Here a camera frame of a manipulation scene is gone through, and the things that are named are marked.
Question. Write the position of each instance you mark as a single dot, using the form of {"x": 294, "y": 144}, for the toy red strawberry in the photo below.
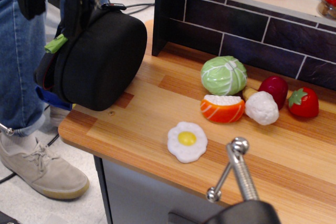
{"x": 304, "y": 102}

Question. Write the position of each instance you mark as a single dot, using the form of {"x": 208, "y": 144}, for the toy green cabbage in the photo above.
{"x": 224, "y": 75}

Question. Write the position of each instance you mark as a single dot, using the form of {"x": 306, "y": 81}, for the black clamp body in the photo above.
{"x": 251, "y": 211}

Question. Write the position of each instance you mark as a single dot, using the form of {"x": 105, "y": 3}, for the metal clamp screw handle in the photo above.
{"x": 236, "y": 150}

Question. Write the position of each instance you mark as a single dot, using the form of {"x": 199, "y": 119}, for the green zipper pull tab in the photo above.
{"x": 54, "y": 45}

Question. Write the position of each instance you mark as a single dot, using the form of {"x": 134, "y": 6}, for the black zipper case bag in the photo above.
{"x": 94, "y": 69}

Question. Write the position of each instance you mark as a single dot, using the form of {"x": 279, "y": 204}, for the toy salmon sushi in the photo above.
{"x": 222, "y": 109}

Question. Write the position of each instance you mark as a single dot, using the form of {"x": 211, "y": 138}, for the dark brick-pattern shelf unit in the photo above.
{"x": 269, "y": 34}

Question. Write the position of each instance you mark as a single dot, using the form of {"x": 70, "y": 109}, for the toy fried egg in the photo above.
{"x": 187, "y": 142}

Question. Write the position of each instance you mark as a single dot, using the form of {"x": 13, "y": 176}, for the toy dark red fruit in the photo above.
{"x": 277, "y": 87}

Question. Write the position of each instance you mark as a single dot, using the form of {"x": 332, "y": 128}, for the blue jeans left leg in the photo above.
{"x": 22, "y": 48}

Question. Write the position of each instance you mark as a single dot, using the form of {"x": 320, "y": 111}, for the glass jar red label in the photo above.
{"x": 326, "y": 8}

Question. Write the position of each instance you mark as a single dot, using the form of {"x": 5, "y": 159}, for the toy white cauliflower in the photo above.
{"x": 262, "y": 108}

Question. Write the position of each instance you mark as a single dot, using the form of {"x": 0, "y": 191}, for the toy yellow banana piece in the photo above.
{"x": 247, "y": 92}

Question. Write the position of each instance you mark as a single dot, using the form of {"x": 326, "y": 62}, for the beige suede shoe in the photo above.
{"x": 44, "y": 171}

